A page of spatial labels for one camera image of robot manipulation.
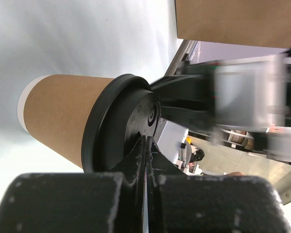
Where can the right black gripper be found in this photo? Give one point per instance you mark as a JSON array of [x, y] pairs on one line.
[[250, 94]]

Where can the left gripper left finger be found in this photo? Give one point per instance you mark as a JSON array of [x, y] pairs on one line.
[[100, 202]]

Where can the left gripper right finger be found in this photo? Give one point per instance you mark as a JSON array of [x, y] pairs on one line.
[[179, 203]]

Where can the black plastic cup lid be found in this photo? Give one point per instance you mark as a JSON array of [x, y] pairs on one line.
[[126, 110]]

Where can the brown paper coffee cup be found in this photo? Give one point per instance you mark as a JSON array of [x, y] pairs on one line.
[[54, 110]]

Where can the brown paper bag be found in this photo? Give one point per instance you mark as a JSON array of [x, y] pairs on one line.
[[260, 23]]

